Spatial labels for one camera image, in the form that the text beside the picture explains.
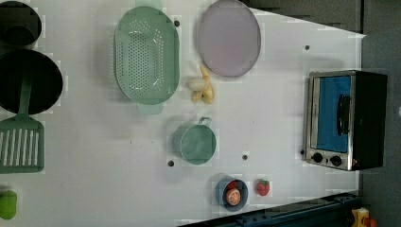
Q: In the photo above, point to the silver black toaster oven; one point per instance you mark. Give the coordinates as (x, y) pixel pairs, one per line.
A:
(345, 120)

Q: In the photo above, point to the dark blue table frame rail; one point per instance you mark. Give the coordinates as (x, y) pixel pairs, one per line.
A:
(330, 211)

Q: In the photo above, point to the toy orange slice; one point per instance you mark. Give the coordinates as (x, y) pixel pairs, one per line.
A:
(233, 197)

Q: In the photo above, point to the yellow red toy object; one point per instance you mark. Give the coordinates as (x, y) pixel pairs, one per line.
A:
(362, 218)

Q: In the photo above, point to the lilac round plate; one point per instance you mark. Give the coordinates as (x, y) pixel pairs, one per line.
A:
(229, 38)

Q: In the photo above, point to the black round pan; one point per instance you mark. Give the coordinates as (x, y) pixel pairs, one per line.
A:
(46, 83)

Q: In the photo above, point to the toy strawberry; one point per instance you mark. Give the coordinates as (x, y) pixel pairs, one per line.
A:
(263, 187)

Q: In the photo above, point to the lime green object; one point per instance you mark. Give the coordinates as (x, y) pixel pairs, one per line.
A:
(8, 204)

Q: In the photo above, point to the green mug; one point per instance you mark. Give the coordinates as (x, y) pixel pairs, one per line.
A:
(195, 143)

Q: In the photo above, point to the black small pot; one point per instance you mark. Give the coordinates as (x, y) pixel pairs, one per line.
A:
(20, 24)

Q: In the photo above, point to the green perforated colander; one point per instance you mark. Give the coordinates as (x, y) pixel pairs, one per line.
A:
(146, 48)

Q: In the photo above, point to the peeled toy banana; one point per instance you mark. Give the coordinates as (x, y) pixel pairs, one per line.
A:
(201, 87)

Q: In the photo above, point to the green slotted spatula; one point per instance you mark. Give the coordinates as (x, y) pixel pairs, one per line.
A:
(22, 139)

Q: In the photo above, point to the blue small bowl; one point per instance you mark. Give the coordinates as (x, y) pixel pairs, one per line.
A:
(222, 189)

